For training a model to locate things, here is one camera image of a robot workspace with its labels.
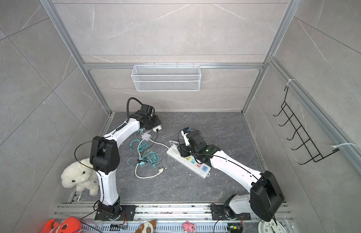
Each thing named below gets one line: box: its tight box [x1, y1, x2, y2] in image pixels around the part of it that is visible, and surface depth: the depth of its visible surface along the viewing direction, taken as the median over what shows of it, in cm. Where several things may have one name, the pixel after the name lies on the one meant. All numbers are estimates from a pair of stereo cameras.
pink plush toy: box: [182, 220, 197, 233], surface depth 69 cm
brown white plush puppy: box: [134, 219, 157, 233], surface depth 69 cm
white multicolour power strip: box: [166, 145, 212, 179], surface depth 90 cm
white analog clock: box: [257, 219, 288, 233], surface depth 68 cm
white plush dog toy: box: [60, 157, 100, 197], surface depth 70 cm
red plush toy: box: [40, 216, 83, 233], surface depth 66 cm
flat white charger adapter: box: [141, 129, 152, 139], surface depth 106 cm
